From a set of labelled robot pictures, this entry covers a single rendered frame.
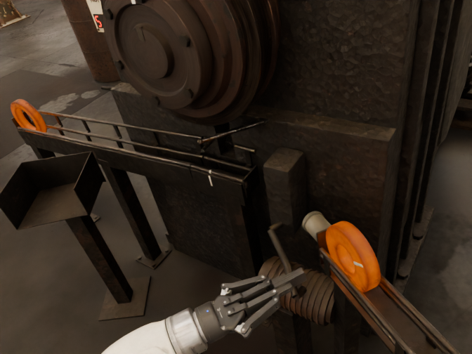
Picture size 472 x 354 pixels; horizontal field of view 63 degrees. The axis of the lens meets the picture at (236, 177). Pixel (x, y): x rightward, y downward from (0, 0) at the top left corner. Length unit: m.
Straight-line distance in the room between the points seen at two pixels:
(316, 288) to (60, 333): 1.21
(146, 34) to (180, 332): 0.61
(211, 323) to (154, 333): 0.11
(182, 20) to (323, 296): 0.73
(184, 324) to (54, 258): 1.51
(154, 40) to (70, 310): 1.39
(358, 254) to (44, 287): 1.63
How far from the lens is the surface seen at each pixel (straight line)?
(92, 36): 3.88
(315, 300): 1.05
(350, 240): 0.82
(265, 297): 0.81
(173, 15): 0.81
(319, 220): 0.97
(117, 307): 1.84
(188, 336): 0.79
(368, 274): 0.83
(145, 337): 0.81
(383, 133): 0.95
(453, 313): 1.71
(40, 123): 1.93
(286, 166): 0.97
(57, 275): 2.14
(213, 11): 0.82
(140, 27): 0.88
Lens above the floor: 1.40
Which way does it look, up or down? 38 degrees down
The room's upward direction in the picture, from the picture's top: 12 degrees counter-clockwise
